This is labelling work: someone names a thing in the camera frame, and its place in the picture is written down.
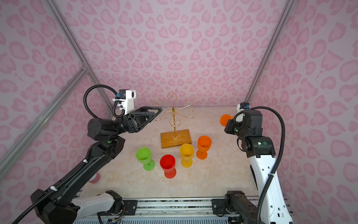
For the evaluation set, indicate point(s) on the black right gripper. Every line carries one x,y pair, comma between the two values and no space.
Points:
230,127

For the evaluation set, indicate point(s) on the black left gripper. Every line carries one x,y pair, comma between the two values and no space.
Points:
131,122

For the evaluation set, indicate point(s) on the orange wine glass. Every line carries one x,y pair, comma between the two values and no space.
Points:
204,144
225,119

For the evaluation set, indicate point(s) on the green plastic wine glass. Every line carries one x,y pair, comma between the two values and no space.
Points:
144,156

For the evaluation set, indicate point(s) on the orange wine glass front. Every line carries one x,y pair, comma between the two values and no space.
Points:
204,144

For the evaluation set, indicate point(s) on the red plastic wine glass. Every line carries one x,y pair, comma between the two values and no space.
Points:
167,163

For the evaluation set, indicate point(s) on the yellow plastic wine glass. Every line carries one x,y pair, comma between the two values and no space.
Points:
187,152

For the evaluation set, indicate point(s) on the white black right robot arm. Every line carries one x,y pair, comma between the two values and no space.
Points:
264,162

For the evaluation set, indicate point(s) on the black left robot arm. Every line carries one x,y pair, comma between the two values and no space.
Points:
54,205

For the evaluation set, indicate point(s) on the wooden rack base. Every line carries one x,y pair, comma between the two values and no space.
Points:
174,139

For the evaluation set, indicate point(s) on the pink white tape roll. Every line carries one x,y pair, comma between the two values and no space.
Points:
95,179

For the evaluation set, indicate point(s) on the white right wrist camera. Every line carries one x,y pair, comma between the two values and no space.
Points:
240,108

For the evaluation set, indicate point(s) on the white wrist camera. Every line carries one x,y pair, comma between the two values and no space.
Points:
125,99
240,108

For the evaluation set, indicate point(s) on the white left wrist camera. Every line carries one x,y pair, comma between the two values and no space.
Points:
125,99

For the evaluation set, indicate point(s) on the gold wire glass rack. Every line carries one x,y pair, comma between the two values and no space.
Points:
174,110

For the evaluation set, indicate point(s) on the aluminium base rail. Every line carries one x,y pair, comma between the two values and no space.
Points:
180,210

